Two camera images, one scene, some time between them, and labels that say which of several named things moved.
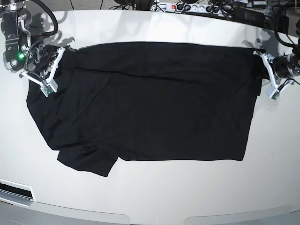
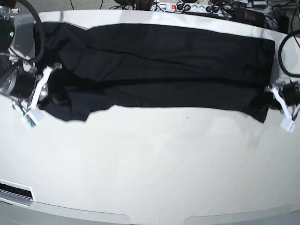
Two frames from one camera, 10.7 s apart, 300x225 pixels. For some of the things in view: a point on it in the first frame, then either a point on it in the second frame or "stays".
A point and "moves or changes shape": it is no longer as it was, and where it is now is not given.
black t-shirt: [147, 101] moves or changes shape
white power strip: [192, 7] stays
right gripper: [286, 66] to [290, 92]
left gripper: [39, 58] to [24, 86]
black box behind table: [249, 16] stays
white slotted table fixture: [16, 193] stays
